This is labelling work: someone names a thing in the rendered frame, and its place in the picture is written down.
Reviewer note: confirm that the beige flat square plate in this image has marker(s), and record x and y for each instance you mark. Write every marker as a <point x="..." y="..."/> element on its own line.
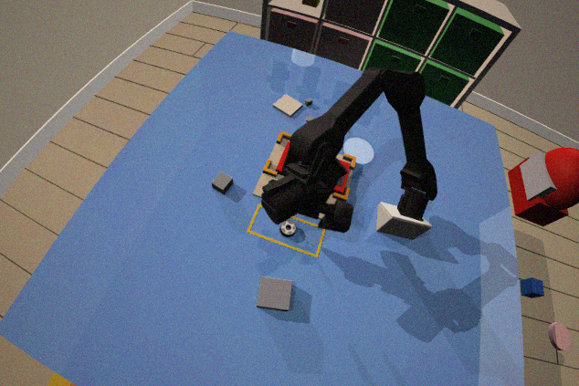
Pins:
<point x="287" y="105"/>

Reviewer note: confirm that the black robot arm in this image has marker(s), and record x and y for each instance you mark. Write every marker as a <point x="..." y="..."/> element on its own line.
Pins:
<point x="315" y="146"/>

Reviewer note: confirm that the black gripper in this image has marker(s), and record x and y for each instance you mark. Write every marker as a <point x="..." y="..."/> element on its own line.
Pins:
<point x="337" y="216"/>

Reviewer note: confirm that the grey wheel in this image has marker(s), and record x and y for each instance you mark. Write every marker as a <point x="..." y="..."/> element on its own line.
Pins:
<point x="292" y="228"/>

